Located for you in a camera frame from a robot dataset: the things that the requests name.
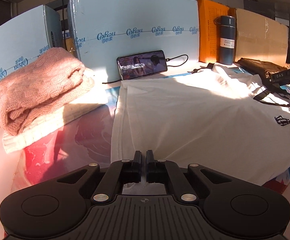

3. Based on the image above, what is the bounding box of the pink knitted sweater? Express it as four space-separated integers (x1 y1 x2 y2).
0 47 94 136

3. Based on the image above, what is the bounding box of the cream knitted sweater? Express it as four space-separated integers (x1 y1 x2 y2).
2 68 108 154

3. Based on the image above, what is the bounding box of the white t-shirt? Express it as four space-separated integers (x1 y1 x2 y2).
111 65 290 185

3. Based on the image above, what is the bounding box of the black smartphone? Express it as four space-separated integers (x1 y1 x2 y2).
117 50 168 80

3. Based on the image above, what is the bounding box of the dark blue vacuum bottle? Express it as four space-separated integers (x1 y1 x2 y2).
214 16 236 66

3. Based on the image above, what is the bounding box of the orange cardboard box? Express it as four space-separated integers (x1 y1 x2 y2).
198 0 231 63

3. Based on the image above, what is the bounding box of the brown cardboard box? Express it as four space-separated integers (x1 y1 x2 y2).
234 8 288 66

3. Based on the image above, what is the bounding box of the light blue carton box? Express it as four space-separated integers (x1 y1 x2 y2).
67 0 199 82

